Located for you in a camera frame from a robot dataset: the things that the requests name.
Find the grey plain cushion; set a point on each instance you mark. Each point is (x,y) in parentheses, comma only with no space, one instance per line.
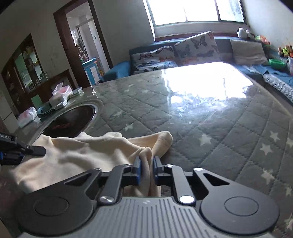
(248,52)

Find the pink tissue pack near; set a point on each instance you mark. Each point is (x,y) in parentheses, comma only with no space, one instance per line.
(26,117)

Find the large bright window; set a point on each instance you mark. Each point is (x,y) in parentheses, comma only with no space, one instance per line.
(185,11)

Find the stack of green booklets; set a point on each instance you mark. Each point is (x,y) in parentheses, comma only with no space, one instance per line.
(76,92)

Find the cream beige garment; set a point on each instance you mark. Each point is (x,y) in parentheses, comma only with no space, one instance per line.
(66,157)

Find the butterfly pillow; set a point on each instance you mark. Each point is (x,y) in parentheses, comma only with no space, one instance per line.
(198,49)
(161,58)

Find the colourful toy pile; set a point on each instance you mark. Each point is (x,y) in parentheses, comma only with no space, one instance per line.
(283,51)

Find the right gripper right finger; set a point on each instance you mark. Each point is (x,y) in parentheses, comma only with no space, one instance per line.
(189,187)

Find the right butterfly pillow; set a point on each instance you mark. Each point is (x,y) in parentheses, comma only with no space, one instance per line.
(198,49)

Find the pink tissue pack far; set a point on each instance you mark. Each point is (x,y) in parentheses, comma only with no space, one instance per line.
(60,89)

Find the white refrigerator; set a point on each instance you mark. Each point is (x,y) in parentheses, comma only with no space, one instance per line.
(7,118)

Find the dark wooden display cabinet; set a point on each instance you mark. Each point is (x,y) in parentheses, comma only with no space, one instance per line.
(26,81)

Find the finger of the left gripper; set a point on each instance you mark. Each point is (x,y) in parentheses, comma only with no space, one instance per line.
(30,149)

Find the pink tissue pack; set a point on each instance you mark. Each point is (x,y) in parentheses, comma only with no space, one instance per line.
(26,117)
(60,89)

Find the flat white box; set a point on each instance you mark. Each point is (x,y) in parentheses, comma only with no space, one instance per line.
(60,105)

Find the round black induction cooktop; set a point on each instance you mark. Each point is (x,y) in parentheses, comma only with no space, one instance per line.
(71,123)

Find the left butterfly pillow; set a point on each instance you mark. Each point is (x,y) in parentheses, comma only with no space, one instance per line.
(161,58)

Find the white panda plush toy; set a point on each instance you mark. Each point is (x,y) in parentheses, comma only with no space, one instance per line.
(243,34)

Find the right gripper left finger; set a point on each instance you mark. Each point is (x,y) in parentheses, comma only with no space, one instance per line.
(106,187)

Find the blue white small cabinet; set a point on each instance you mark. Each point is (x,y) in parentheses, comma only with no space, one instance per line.
(92,71)

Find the white small box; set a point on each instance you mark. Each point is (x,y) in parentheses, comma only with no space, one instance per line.
(57,99)

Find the blue corner sofa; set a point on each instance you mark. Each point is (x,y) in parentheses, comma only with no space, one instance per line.
(279,82)

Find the green plastic toy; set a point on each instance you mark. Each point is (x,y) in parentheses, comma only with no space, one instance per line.
(277,64)

